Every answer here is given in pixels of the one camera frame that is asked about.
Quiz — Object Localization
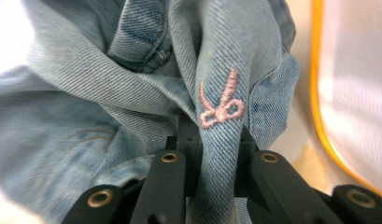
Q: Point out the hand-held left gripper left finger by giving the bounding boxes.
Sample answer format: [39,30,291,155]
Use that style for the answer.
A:
[165,112,204,198]

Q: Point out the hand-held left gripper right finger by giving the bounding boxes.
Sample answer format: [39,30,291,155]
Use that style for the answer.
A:
[234,124,261,198]

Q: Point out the light blue denim garment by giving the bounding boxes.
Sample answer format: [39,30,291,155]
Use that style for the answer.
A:
[0,0,302,224]

